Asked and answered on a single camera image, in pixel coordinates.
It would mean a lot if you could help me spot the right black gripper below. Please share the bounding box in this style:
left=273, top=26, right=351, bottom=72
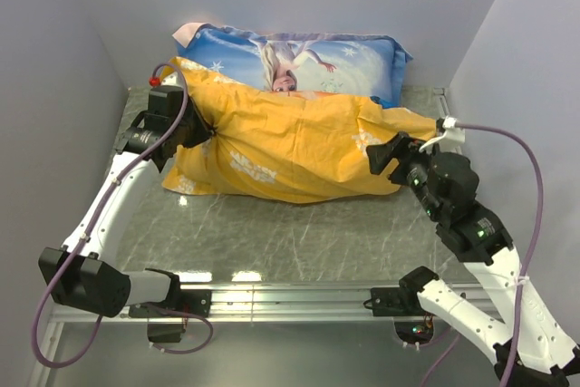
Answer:
left=363, top=129, right=443, bottom=218

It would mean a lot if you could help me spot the Mickey blue yellow pillowcase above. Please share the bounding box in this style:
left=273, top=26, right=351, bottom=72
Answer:
left=160, top=57, right=436, bottom=204

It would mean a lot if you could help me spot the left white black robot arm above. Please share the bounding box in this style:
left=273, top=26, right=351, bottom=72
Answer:
left=38, top=85, right=212, bottom=317

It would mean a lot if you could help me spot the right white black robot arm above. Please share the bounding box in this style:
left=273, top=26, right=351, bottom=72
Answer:
left=366, top=132, right=579, bottom=386

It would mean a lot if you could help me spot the Elsa light blue pillow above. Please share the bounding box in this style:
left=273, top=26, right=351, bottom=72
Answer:
left=173, top=23, right=412, bottom=108

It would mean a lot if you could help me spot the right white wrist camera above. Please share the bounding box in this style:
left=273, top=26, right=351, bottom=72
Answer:
left=419, top=116, right=466, bottom=154

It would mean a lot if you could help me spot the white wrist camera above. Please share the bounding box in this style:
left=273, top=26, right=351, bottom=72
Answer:
left=419, top=116, right=466, bottom=154
left=149, top=72, right=183, bottom=88

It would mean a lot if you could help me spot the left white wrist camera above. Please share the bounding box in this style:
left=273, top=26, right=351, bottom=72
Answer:
left=149, top=72, right=183, bottom=88

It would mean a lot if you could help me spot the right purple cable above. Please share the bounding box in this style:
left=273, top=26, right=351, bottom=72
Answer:
left=420, top=121, right=544, bottom=387

